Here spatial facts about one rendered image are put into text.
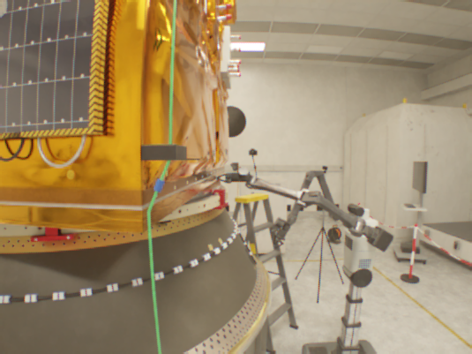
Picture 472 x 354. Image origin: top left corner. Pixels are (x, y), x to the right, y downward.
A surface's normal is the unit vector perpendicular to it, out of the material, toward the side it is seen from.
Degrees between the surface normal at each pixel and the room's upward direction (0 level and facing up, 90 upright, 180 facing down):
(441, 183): 90
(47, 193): 90
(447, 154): 90
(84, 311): 62
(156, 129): 91
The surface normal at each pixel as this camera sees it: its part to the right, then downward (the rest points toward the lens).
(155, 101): 0.75, 0.05
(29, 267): 0.29, -0.41
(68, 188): -0.04, 0.10
